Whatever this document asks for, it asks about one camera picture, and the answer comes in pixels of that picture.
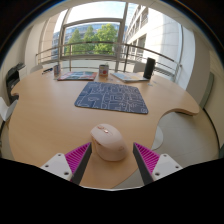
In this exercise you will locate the small can with pens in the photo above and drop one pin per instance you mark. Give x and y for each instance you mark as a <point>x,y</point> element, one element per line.
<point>57,71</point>

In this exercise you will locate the tin can plant pot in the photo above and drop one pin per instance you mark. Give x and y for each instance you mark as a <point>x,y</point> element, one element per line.
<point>103,70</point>

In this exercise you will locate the pale pink computer mouse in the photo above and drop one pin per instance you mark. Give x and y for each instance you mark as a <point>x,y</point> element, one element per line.
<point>108,143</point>

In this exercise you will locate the red cover magazine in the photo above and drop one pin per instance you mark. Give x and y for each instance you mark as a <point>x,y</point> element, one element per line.
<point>76,76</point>

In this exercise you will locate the green trees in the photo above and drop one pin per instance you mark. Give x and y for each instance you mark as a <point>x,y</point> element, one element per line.
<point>105,38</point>

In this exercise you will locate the dark blue patterned mouse pad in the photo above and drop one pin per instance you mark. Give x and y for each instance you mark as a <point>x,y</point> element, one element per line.
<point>111,97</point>

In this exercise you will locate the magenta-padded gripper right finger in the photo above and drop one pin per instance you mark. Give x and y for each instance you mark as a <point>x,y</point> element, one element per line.
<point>150,160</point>

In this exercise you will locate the light blue cover magazine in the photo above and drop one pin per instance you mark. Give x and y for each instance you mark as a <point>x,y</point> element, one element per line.
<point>128,77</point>

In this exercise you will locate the black paper tray stack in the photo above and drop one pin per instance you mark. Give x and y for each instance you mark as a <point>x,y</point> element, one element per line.
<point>12,81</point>

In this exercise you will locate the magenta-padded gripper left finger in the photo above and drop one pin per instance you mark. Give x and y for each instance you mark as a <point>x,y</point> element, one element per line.
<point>75,159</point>

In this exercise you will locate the black cylinder speaker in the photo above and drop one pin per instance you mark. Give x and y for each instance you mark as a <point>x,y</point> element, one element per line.
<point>149,68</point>

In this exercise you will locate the metal balcony railing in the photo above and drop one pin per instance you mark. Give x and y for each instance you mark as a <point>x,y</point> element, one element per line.
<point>100,43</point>

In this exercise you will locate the white chair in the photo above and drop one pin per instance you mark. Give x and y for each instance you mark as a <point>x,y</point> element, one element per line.
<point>36,68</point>
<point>6,110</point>
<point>138,67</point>

